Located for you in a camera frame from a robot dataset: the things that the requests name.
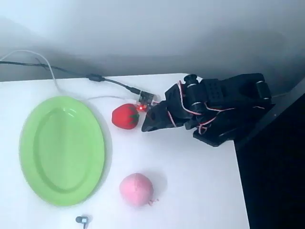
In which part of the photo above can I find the pink plush ball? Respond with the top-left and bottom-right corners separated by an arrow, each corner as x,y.
119,173 -> 154,207

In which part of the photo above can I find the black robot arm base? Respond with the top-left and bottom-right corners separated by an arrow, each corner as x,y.
192,104 -> 276,147

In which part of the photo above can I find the green oval plate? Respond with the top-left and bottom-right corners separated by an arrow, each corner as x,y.
19,95 -> 107,207

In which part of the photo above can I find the controller board with red LED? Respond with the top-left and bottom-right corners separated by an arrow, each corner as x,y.
135,90 -> 159,112

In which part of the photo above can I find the red plush strawberry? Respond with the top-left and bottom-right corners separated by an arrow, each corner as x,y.
111,103 -> 141,131

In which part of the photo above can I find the black furniture panel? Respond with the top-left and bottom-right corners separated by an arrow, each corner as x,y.
234,78 -> 305,229

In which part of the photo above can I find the small metal screw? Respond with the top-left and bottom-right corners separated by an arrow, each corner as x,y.
75,214 -> 92,229

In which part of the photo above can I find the black power cable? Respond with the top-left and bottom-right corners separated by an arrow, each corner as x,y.
0,61 -> 142,95

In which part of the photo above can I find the white cable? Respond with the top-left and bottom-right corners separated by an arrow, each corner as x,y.
0,49 -> 139,102

